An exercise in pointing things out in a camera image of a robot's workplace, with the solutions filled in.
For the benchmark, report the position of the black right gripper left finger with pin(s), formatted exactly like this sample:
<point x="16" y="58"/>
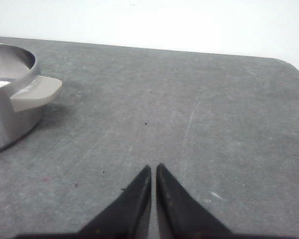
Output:
<point x="128" y="216"/>

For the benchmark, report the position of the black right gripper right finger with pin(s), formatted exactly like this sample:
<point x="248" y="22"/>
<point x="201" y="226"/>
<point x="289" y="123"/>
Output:
<point x="179" y="215"/>

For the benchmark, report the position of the stainless steel steamer pot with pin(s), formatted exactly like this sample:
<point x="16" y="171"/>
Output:
<point x="24" y="93"/>

